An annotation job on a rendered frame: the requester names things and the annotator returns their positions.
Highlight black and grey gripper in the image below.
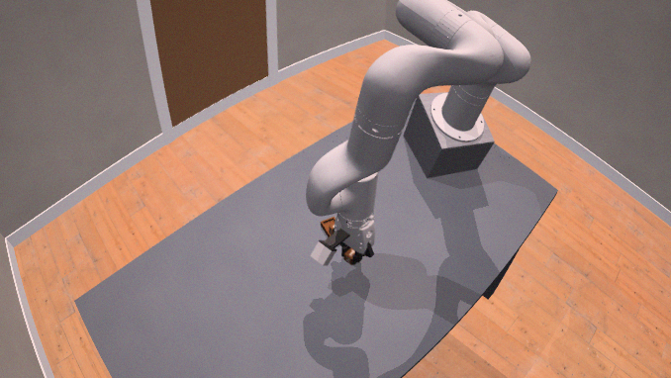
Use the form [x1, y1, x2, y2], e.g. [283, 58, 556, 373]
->
[333, 215, 375, 265]

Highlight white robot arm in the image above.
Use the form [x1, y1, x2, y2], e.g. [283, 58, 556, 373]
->
[306, 0, 531, 228]

